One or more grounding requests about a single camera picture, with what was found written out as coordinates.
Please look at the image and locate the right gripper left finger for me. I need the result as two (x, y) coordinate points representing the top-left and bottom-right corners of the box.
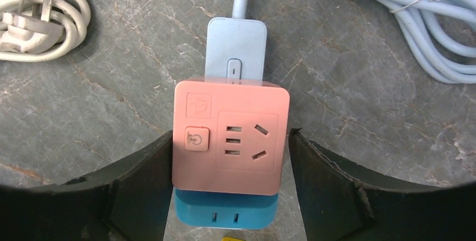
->
(1, 131), (173, 240)

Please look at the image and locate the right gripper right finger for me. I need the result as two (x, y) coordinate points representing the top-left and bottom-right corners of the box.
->
(288, 129), (475, 240)

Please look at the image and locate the blue plug adapter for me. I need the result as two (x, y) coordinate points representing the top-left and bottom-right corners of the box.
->
(173, 189), (278, 230)

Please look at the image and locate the pink cube socket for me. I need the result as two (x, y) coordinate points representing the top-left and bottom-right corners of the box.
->
(172, 77), (290, 195)

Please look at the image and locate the yellow cube socket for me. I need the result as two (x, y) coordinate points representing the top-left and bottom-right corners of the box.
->
(221, 237), (245, 241)

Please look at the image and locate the light blue power strip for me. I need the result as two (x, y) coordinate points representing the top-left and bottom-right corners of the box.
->
(204, 17), (267, 81)

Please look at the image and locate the white power cord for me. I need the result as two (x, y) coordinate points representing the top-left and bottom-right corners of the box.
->
(0, 0), (92, 63)

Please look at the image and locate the light blue cord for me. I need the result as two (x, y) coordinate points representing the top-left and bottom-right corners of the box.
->
(232, 0), (476, 85)

